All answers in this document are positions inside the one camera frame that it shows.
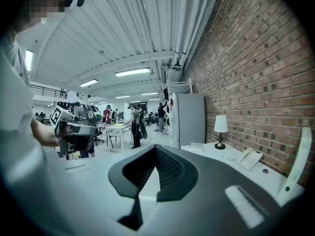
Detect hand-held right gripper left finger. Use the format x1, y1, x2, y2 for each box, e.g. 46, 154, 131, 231
49, 144, 158, 236

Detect black office chair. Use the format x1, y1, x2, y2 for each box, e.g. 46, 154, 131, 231
93, 131, 104, 147

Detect white metal rack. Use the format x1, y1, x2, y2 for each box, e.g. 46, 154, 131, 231
166, 78, 193, 95

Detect long ceiling light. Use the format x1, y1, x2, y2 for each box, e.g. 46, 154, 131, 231
25, 49, 34, 72
115, 67, 151, 78
79, 79, 98, 88

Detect white ceiling pipes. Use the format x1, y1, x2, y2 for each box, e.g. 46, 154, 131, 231
171, 0, 217, 68

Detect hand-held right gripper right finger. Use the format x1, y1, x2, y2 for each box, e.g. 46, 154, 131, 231
142, 144, 293, 236

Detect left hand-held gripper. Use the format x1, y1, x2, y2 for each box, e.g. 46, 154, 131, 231
49, 104, 99, 155

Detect person's left forearm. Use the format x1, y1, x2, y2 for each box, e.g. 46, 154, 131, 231
31, 118, 60, 148

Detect white table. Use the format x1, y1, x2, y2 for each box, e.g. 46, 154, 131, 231
105, 123, 131, 152

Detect white table lamp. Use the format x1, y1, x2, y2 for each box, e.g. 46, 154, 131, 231
213, 115, 228, 150

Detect person's grey t-shirt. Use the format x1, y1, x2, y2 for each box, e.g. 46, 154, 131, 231
0, 29, 79, 236

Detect white desk telephone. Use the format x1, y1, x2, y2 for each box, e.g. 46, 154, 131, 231
235, 147, 264, 171

